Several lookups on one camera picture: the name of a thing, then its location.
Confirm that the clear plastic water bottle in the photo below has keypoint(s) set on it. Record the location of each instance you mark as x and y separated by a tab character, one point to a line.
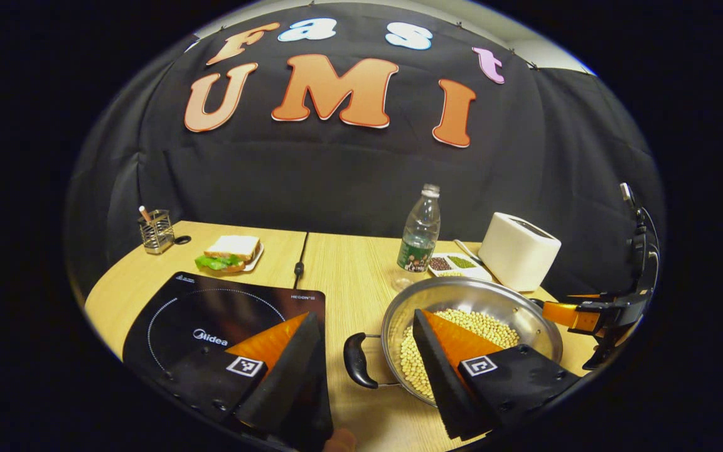
420	232

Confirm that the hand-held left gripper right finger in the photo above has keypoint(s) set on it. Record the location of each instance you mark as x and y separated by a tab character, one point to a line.
440	370

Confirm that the stainless steel pot of soybeans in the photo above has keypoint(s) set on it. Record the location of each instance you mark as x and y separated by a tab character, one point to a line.
493	328

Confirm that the white divided tray of beans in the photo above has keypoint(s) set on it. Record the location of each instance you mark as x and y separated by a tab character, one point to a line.
459	267

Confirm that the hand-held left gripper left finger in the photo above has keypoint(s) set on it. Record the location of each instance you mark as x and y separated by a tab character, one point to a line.
286	383

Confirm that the white toaster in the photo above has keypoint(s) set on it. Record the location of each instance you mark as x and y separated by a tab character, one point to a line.
515	254

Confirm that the black backdrop cloth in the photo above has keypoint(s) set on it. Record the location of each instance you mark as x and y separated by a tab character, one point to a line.
336	182

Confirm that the black round table grommet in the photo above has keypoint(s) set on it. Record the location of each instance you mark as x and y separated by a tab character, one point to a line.
182	240

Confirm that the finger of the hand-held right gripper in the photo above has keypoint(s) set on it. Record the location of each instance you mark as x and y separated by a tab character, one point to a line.
565	315

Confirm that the black induction cooktop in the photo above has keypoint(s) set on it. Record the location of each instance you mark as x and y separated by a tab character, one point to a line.
211	307

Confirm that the sandwich on white plate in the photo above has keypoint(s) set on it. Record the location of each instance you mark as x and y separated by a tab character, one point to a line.
233	251

